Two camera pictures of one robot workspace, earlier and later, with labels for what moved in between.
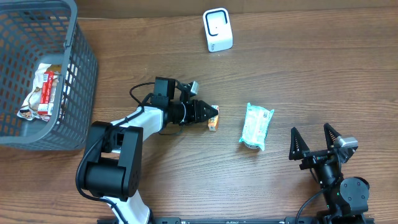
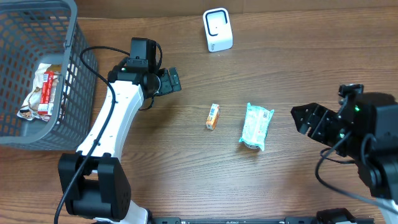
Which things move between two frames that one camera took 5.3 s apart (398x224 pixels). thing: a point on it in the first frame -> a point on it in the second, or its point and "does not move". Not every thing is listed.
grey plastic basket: (34, 32) does not move
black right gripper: (314, 156) -> (318, 114)
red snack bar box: (46, 106) does not move
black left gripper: (191, 112) -> (170, 82)
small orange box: (212, 122) does not move
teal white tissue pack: (255, 126) does not move
